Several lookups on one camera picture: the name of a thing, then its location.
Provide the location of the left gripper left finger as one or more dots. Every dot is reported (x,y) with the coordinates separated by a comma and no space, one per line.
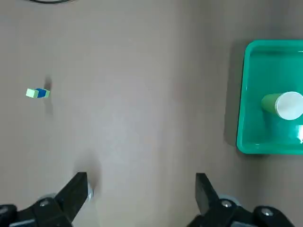
(68,201)

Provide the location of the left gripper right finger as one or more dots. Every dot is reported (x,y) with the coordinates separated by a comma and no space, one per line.
(210,208)

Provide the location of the green paper cup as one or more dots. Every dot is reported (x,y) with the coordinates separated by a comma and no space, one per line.
(287,105)

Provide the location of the green plastic tray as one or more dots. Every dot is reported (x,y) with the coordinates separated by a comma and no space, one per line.
(260,75)

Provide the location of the green and blue block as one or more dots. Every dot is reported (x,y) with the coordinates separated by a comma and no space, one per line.
(39,93)

